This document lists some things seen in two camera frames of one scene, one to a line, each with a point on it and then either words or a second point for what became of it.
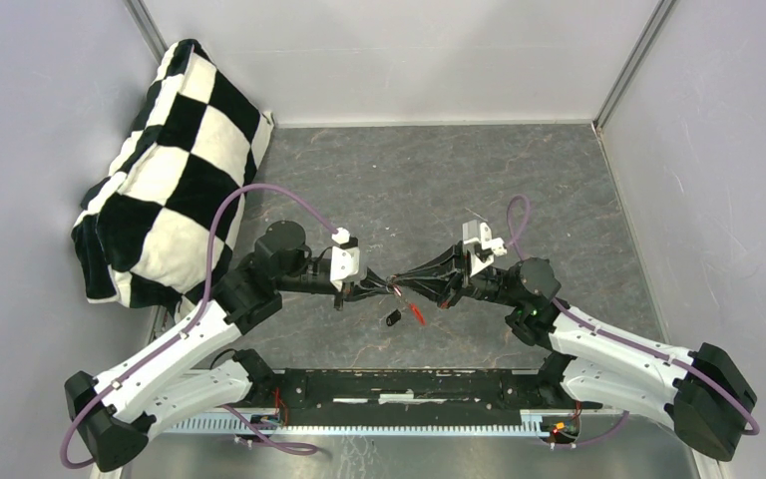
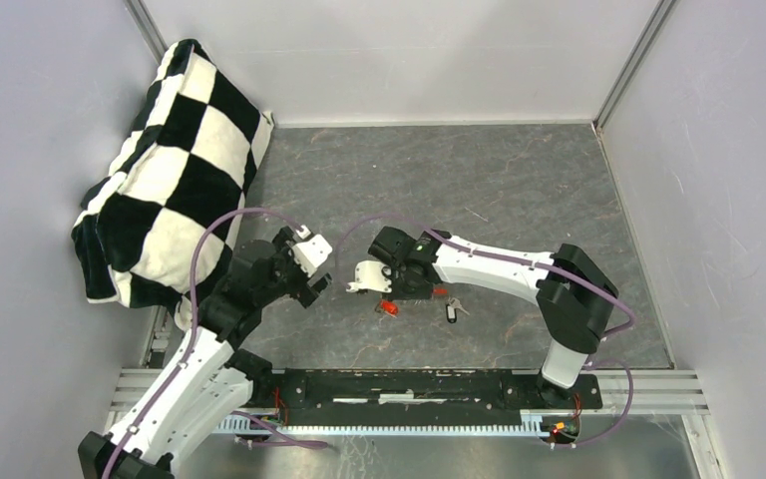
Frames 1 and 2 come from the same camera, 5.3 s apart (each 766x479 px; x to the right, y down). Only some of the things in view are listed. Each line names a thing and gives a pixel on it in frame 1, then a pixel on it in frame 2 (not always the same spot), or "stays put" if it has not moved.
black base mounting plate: [412, 397] stays put
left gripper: [365, 294] → [303, 291]
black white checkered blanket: [140, 235] stays put
